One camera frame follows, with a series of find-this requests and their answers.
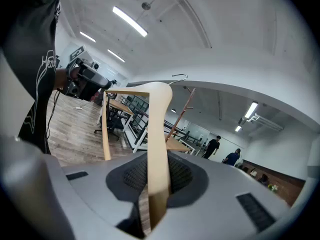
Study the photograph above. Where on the wooden hanger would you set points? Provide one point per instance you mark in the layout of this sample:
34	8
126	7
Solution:
157	134

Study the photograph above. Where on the long wooden desk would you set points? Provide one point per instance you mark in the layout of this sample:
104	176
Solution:
120	106

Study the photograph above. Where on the white ceiling pipes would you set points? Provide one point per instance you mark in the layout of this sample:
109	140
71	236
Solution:
268	124

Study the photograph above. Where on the ceiling light strip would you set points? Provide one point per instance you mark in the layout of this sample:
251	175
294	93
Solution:
87	36
116	55
238	128
251	110
130	21

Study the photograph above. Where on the black metal railing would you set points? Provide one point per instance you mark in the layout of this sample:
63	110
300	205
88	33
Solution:
135	104

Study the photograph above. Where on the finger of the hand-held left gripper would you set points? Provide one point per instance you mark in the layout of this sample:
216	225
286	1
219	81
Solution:
96	77

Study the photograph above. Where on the square wooden table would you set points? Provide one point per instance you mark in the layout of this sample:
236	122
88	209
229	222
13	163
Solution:
177	145

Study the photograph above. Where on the person's left hand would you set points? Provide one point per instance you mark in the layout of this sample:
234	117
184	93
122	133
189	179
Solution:
75	73

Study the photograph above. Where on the person's left forearm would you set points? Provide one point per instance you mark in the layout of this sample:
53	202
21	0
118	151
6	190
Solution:
60	79

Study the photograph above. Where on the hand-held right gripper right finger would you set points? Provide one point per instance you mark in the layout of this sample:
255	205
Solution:
220	204

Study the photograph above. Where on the round ceiling fixture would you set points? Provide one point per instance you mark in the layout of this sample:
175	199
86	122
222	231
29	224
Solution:
146	5

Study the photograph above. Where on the bunch of flowers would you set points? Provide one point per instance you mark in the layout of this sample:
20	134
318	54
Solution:
273	187

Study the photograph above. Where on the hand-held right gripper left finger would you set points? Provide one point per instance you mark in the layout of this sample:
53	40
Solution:
100	184

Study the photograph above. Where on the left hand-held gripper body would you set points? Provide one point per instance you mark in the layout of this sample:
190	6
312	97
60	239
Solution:
82	89

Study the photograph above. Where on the person's black T-shirt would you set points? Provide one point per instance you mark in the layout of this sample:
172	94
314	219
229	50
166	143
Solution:
30	46

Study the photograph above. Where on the wooden coat stand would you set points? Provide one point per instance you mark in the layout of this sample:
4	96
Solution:
183	109

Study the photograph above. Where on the black office chair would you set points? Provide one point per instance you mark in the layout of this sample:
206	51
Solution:
112	124

